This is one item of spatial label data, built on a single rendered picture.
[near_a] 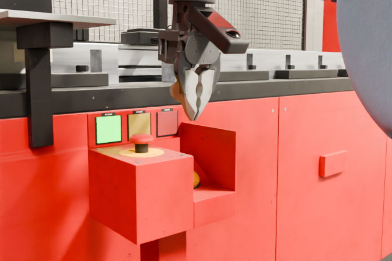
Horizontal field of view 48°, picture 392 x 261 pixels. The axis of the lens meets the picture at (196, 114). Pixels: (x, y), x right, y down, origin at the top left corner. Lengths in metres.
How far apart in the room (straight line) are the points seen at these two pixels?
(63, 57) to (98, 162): 0.33
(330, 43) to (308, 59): 1.24
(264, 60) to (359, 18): 1.24
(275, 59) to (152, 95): 0.61
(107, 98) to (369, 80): 0.75
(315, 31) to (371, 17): 4.59
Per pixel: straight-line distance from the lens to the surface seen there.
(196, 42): 0.72
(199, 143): 0.82
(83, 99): 0.88
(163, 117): 0.83
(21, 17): 0.70
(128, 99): 0.94
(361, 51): 0.20
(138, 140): 0.69
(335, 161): 1.57
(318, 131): 1.49
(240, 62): 1.34
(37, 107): 0.82
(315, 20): 4.80
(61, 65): 0.99
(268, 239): 1.37
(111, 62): 1.05
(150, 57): 1.44
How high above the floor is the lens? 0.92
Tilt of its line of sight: 6 degrees down
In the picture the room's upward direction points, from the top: straight up
